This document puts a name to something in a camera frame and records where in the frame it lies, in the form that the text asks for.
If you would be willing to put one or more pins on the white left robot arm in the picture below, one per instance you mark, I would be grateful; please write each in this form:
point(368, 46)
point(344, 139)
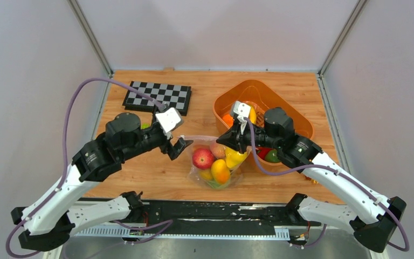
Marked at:
point(51, 220)

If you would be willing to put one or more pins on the green toy cabbage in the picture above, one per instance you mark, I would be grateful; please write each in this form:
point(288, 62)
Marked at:
point(216, 185)

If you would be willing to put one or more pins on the yellow brick toy car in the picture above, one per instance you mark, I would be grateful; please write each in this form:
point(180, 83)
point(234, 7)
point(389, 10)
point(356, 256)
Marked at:
point(313, 181)

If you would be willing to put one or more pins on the green toy lime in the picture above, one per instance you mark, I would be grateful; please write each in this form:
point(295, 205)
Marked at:
point(271, 156)

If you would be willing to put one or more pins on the pink toy peach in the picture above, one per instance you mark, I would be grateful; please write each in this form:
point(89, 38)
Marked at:
point(217, 150)

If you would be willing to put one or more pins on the orange toy fruit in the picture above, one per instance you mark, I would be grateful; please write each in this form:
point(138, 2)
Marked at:
point(228, 119)

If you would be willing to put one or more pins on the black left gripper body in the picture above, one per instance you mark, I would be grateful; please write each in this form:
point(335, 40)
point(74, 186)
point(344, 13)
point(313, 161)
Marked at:
point(152, 138)

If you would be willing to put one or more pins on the orange plastic basket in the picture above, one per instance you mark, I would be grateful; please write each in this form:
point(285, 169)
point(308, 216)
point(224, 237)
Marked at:
point(262, 98)

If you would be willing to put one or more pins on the black white checkerboard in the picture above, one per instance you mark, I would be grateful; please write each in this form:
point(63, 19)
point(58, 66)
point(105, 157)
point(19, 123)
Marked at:
point(176, 96)

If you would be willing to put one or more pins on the yellow toy banana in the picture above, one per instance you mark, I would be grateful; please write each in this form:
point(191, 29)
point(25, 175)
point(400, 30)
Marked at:
point(252, 115)

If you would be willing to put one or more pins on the clear zip top bag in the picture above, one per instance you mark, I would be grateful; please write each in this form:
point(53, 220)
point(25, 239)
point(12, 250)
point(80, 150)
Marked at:
point(201, 141)

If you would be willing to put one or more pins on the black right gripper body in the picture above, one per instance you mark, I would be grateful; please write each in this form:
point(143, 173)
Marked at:
point(242, 140)

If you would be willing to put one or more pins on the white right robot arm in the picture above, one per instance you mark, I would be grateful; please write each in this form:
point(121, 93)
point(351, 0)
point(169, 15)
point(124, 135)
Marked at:
point(371, 217)

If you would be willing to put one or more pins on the red toy chili pepper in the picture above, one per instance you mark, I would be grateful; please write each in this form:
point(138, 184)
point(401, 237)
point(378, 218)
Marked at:
point(262, 152)

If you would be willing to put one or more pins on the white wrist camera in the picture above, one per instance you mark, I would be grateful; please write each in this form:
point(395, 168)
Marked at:
point(241, 111)
point(169, 120)

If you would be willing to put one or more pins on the red green brick car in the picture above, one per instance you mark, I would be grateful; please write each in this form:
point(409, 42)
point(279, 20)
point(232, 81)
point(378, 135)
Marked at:
point(145, 125)

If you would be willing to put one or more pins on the red toy apple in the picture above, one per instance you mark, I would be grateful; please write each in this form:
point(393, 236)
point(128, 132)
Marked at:
point(203, 158)

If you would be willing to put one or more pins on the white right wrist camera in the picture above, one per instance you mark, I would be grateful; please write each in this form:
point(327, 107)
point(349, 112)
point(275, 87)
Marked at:
point(241, 111)

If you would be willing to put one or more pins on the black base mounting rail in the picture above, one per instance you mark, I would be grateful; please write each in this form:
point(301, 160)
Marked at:
point(216, 218)

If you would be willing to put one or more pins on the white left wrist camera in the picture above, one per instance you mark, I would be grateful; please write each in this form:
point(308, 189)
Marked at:
point(169, 120)

